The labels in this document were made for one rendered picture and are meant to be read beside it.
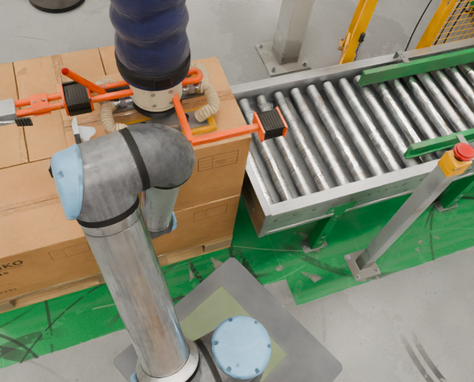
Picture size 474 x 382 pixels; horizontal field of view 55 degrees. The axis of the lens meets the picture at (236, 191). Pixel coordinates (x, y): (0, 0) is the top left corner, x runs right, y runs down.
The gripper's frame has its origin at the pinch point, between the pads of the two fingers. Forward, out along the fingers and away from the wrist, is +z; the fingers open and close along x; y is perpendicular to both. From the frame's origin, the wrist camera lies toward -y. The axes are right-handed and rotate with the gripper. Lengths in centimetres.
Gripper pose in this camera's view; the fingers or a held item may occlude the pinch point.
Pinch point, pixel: (76, 133)
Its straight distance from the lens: 144.8
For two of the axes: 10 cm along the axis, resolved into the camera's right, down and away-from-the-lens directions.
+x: 1.0, -5.0, -8.6
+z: -3.3, -8.3, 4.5
